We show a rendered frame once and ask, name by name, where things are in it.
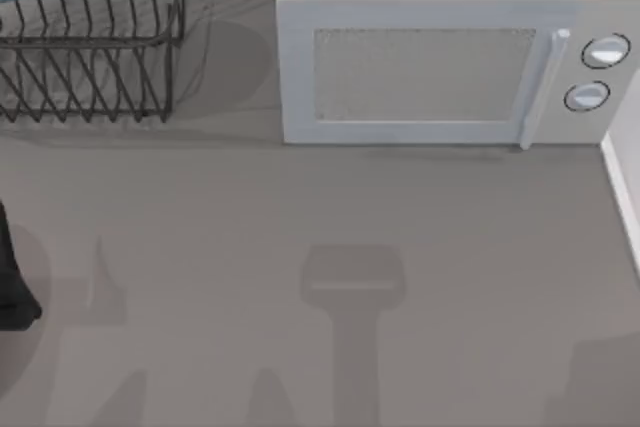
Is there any microwave oven door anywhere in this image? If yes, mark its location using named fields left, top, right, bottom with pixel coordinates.
left=278, top=0, right=556, bottom=145

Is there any small microwave knob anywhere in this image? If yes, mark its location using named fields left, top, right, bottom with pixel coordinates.
left=563, top=80, right=612, bottom=112

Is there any large microwave knob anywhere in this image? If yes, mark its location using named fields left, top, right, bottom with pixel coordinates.
left=580, top=32, right=632, bottom=70

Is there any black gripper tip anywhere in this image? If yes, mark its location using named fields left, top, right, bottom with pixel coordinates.
left=0, top=201, right=43, bottom=332

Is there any microwave door handle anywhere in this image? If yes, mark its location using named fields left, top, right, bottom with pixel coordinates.
left=518, top=28, right=572, bottom=151

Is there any black wire dish rack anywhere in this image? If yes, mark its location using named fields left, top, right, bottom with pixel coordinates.
left=0, top=0, right=190, bottom=124

